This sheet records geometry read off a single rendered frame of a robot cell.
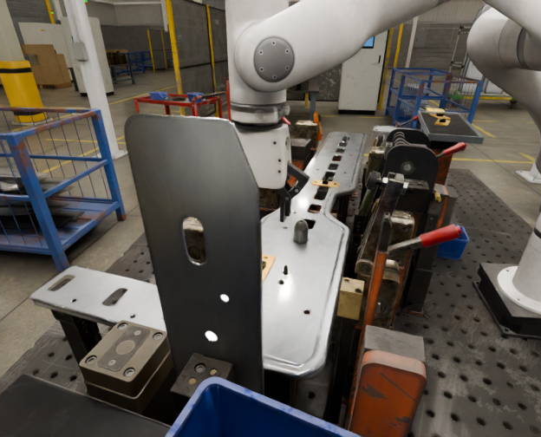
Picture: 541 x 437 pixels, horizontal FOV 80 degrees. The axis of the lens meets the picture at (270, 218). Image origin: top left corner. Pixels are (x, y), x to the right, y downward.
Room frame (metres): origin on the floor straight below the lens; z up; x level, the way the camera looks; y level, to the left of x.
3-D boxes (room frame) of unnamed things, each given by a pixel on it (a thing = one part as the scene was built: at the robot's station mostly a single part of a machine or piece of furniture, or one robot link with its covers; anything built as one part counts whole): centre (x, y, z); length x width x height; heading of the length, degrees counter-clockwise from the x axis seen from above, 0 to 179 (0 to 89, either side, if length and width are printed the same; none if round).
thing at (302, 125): (1.55, -0.17, 0.88); 0.15 x 0.11 x 0.36; 72
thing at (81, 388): (0.46, 0.38, 0.84); 0.11 x 0.06 x 0.29; 72
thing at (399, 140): (0.78, -0.34, 0.94); 0.18 x 0.13 x 0.49; 162
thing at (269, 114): (0.51, 0.02, 1.29); 0.09 x 0.08 x 0.03; 72
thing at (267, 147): (0.51, 0.02, 1.23); 0.10 x 0.07 x 0.11; 72
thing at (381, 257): (0.35, -0.15, 0.95); 0.03 x 0.01 x 0.50; 162
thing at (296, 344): (0.96, -0.17, 1.00); 1.38 x 0.22 x 0.02; 162
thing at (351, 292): (0.38, -0.12, 0.88); 0.04 x 0.04 x 0.36; 72
